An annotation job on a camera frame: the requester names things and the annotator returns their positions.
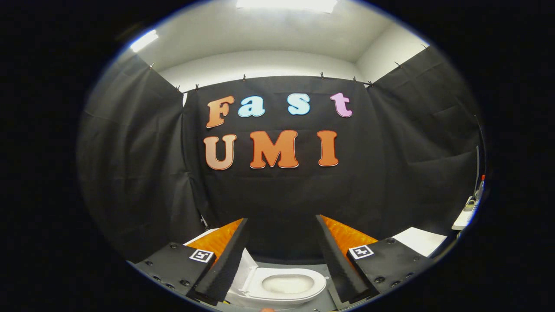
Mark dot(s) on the black backdrop cloth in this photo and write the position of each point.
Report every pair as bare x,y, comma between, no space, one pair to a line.
282,195

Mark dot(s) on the white toilet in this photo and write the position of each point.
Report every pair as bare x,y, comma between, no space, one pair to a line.
286,297

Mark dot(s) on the large ceiling light panel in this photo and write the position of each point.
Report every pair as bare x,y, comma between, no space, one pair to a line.
286,4

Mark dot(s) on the small ceiling light panel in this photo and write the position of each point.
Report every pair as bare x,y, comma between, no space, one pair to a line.
144,40

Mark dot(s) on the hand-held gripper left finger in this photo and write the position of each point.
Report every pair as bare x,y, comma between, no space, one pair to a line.
225,264

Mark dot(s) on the white toilet lid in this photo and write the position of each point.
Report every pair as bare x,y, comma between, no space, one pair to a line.
245,268

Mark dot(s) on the white shelf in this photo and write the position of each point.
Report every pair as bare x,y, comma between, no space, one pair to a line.
461,221

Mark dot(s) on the white cabinet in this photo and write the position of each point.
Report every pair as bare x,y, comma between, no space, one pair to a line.
422,240

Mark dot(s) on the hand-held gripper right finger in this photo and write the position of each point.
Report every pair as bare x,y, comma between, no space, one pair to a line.
337,264

